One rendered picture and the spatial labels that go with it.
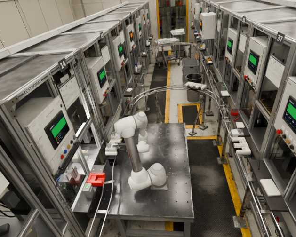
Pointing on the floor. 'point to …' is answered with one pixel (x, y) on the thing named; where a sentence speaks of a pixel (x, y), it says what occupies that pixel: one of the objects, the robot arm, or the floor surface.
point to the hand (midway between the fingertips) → (115, 147)
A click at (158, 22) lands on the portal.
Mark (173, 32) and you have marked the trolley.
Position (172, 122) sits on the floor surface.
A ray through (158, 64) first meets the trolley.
